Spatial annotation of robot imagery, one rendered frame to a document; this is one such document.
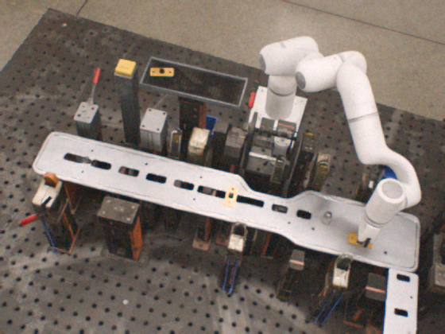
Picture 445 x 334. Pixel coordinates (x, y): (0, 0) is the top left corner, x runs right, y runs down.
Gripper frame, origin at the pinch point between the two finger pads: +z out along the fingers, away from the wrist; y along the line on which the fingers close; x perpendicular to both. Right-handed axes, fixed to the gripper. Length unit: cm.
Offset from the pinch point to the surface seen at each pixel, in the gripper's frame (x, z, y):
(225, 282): -42, 26, 17
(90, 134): -104, 4, -17
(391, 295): 11.8, 2.9, 16.7
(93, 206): -100, 32, -2
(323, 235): -12.5, 2.8, 1.4
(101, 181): -92, 3, 2
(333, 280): -8.0, -1.5, 18.5
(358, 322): 8.5, 29.6, 18.0
